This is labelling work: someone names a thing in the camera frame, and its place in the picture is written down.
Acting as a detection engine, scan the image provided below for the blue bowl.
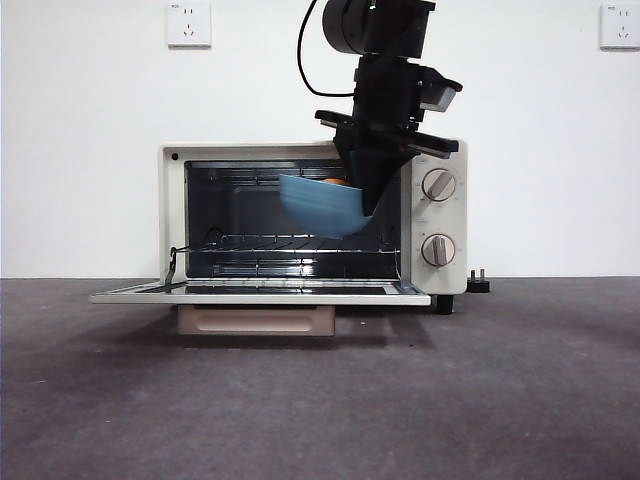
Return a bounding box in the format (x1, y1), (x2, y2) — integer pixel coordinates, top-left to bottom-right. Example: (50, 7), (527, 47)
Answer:
(278, 173), (375, 239)

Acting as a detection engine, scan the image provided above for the beige oven knob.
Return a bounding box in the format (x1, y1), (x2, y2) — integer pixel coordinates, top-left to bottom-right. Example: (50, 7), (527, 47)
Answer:
(421, 168), (457, 202)
(421, 233), (456, 267)

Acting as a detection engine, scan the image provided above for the white toaster oven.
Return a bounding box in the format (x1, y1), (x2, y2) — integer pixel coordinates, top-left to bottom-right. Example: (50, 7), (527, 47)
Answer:
(159, 139), (470, 316)

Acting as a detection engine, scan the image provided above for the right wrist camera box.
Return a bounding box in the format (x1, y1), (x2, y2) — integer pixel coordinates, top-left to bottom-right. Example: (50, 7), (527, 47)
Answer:
(418, 67), (464, 114)

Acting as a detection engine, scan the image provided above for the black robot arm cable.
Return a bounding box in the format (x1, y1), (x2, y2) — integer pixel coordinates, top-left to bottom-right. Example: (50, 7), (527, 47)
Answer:
(298, 0), (357, 97)

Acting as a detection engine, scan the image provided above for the black oven power cord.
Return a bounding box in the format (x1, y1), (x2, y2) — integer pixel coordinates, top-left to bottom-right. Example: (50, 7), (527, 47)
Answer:
(467, 268), (492, 294)

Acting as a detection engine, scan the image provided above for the metal wire oven rack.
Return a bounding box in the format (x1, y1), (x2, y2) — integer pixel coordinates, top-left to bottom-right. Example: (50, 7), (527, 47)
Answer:
(187, 232), (404, 257)

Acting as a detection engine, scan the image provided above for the white wall socket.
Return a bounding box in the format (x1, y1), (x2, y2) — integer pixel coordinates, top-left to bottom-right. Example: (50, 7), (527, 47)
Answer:
(167, 2), (212, 50)
(599, 3), (640, 50)

